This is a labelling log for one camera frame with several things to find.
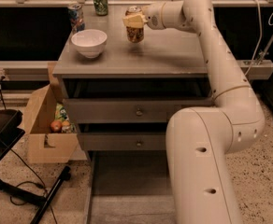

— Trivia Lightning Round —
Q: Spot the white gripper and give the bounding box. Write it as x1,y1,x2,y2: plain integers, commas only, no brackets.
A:
122,3,165,30

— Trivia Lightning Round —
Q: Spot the orange soda can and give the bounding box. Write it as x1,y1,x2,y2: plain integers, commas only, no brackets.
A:
125,6,144,43

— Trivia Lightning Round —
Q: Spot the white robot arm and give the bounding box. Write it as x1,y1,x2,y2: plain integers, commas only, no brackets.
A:
123,0,265,224

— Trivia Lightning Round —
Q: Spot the green soda can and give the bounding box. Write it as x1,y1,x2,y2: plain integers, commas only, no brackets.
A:
93,0,108,16

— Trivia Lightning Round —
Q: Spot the blue red soda can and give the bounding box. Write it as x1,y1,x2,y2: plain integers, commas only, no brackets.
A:
68,4,85,33

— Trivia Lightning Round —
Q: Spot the grey drawer cabinet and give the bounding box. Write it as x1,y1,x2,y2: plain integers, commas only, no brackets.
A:
52,4,226,161

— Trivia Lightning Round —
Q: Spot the grey top drawer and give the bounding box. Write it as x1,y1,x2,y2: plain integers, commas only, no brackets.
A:
64,77,212,123

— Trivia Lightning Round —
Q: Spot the grey drawer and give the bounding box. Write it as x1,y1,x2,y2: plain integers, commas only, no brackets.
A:
64,77,212,123
85,150,176,224
78,122,166,151

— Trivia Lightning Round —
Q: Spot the grey middle drawer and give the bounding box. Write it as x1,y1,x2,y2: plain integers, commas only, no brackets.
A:
78,122,166,151

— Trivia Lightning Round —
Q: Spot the grey bottom drawer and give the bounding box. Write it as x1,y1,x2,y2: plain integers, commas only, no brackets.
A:
85,150,176,224

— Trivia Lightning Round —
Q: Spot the white ceramic bowl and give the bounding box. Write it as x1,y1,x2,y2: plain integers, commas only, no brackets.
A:
71,29,108,59

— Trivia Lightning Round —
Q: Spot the green snack bag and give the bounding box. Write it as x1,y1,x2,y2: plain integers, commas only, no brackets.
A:
54,103,68,122

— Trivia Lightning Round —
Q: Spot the small jar in box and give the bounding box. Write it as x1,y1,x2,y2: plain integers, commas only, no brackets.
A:
62,121,73,133

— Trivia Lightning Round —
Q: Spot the red apple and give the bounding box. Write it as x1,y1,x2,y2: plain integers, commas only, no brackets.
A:
50,120,62,133

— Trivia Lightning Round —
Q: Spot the cardboard box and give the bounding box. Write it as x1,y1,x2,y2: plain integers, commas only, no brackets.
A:
23,62,78,163

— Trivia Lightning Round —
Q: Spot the black stand base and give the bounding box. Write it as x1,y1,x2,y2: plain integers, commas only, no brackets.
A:
0,100,72,224

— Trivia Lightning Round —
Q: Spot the white cable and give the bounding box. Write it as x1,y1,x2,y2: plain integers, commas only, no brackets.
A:
243,0,273,77

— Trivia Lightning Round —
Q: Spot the black cable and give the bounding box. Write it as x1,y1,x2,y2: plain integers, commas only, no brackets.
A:
0,131,59,224

